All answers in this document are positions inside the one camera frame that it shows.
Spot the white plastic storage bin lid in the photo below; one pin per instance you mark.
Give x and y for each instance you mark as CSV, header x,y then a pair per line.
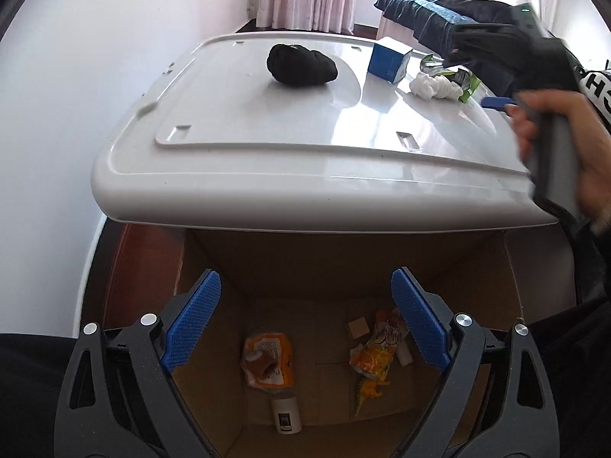
x,y
217,143

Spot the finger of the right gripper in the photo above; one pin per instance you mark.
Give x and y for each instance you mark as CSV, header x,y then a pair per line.
x,y
496,103

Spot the person right hand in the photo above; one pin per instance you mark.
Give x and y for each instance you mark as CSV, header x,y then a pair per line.
x,y
567,149

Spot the cardboard trash box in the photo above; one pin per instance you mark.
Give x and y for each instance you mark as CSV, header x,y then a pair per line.
x,y
310,288

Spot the orange toy dinosaur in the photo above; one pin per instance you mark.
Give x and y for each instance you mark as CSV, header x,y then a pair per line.
x,y
367,389

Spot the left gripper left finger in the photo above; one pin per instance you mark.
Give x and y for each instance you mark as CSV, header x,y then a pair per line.
x,y
118,396

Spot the black sock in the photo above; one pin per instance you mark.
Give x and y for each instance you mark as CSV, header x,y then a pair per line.
x,y
297,66

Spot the white tissue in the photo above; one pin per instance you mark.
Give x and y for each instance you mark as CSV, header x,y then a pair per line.
x,y
428,87

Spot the orange juice drink pouch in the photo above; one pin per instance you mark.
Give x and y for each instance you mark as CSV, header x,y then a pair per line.
x,y
373,360

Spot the blue white carton box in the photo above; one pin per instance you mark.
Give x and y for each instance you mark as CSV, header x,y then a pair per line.
x,y
389,61

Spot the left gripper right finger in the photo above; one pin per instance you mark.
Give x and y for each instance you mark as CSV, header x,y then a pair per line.
x,y
517,416

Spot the orange white plastic package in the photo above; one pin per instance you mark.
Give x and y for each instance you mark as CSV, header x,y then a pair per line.
x,y
279,346

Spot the black white lettered pillow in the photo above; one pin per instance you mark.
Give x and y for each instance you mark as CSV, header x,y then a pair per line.
x,y
596,86

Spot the white cylindrical bottle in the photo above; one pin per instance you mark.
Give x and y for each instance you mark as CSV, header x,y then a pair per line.
x,y
286,414

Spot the green snack wrapper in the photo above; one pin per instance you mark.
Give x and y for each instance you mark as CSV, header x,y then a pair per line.
x,y
456,82

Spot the small wooden block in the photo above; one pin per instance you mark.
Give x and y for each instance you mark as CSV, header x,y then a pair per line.
x,y
358,328

